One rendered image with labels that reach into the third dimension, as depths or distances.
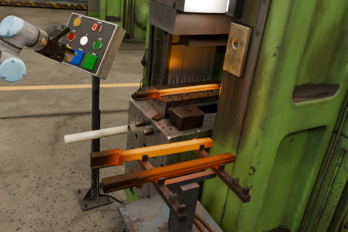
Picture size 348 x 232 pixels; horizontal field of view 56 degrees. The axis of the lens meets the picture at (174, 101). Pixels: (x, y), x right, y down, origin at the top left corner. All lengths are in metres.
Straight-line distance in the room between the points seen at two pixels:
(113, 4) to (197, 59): 4.68
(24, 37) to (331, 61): 1.18
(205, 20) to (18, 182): 1.78
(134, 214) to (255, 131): 0.51
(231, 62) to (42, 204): 1.62
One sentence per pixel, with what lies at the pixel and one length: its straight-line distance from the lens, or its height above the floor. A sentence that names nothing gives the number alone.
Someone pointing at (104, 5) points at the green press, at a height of 0.63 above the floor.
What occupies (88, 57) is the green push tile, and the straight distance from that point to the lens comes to 1.73.
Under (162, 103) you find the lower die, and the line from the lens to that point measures 1.38.
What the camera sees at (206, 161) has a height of 0.98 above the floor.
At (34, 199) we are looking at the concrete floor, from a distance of 2.40.
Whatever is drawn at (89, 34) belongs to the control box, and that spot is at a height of 1.12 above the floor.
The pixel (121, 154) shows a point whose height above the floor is 0.98.
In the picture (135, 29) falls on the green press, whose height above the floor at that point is 0.24.
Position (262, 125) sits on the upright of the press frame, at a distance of 1.13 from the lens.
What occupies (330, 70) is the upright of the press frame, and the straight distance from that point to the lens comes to 1.38.
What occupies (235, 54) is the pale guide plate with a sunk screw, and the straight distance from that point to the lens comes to 1.16.
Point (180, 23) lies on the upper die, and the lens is 1.26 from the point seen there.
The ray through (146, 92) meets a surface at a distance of 1.36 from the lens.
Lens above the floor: 1.54
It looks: 24 degrees down
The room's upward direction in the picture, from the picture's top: 7 degrees clockwise
